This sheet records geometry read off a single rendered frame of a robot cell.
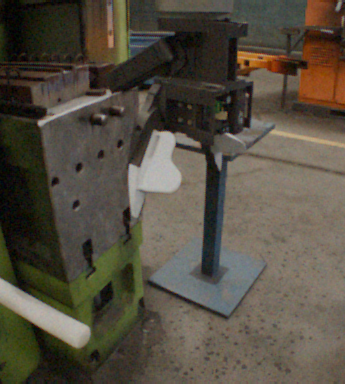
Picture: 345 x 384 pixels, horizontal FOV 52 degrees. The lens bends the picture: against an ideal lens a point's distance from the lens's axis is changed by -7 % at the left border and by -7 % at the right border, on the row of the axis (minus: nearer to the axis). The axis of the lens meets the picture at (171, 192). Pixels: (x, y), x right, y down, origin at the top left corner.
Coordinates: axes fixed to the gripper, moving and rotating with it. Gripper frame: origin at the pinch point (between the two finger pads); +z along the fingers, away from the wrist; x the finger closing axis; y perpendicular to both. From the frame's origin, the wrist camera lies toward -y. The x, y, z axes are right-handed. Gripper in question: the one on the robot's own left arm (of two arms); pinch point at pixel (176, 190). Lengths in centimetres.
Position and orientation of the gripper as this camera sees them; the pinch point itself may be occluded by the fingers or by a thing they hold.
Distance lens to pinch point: 45.2
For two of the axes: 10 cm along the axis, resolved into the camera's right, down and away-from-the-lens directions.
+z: 0.0, 8.8, 4.8
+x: 6.6, -3.6, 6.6
